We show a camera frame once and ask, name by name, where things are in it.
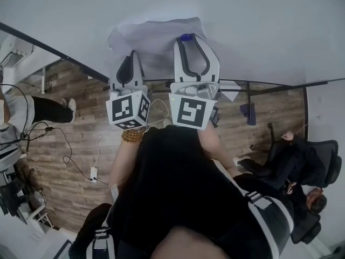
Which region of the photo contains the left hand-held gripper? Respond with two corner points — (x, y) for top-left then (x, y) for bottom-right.
(105, 50), (151, 131)

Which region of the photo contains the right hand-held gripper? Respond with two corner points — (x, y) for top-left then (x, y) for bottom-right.
(169, 35), (222, 131)

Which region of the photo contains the white plastic bag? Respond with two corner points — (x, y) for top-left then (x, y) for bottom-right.
(107, 17), (208, 58)

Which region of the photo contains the person's left forearm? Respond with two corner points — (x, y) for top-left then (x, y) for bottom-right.
(108, 127), (146, 196)

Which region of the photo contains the person's right forearm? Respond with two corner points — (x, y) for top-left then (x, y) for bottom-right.
(198, 122), (237, 178)

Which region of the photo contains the flat white paper sheet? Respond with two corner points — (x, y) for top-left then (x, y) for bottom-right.
(219, 80), (240, 102)

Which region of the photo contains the white box device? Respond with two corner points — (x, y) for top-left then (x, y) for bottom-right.
(0, 47), (35, 70)

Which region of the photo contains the person's black clothing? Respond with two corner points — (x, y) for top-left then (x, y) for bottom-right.
(68, 124), (294, 259)

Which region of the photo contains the black and white harness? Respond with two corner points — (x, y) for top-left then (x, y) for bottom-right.
(68, 176), (294, 259)

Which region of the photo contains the black mesh office chair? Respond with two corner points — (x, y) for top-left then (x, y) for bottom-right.
(250, 122), (342, 188)
(289, 212), (323, 245)

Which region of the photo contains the black equipment pile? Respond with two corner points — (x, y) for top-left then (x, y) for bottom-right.
(0, 168), (46, 218)

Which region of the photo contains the white metal rack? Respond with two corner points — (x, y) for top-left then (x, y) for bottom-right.
(18, 203), (54, 234)

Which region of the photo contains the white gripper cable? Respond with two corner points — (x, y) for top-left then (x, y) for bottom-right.
(148, 98), (170, 126)

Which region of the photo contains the wooden bead bracelet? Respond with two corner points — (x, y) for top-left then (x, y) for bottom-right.
(121, 127), (146, 145)

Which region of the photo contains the white power cable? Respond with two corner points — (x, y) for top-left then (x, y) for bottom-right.
(95, 136), (104, 168)

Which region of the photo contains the black cable with adapter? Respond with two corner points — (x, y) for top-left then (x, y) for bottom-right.
(26, 121), (95, 182)

